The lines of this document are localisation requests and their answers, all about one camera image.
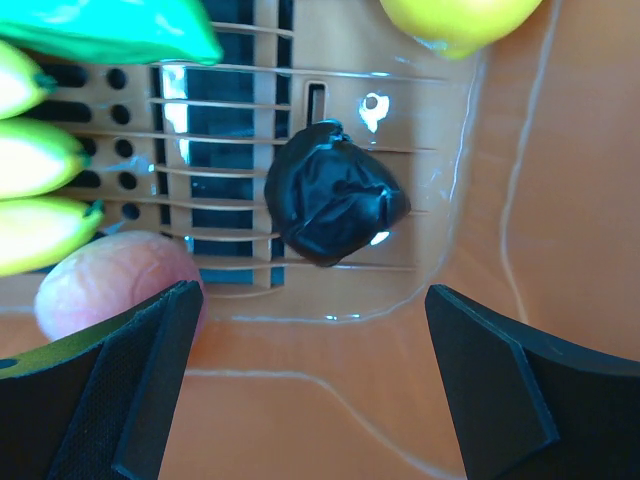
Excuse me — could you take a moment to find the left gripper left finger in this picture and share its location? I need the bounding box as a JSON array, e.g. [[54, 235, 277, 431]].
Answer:
[[1, 281, 203, 479]]

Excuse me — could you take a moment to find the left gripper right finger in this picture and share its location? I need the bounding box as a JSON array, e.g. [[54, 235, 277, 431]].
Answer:
[[425, 284, 639, 479]]

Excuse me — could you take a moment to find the peach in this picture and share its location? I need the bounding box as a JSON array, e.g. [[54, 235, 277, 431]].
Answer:
[[34, 231, 202, 341]]

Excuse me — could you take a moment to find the yellow banana bunch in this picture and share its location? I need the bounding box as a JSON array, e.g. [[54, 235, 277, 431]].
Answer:
[[1, 42, 104, 277]]

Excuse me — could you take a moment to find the dark purple mangosteen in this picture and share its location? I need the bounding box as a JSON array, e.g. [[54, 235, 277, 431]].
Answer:
[[264, 120, 411, 268]]

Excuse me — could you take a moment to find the yellow orange mango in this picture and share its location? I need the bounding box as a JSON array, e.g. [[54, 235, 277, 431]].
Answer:
[[381, 0, 541, 60]]

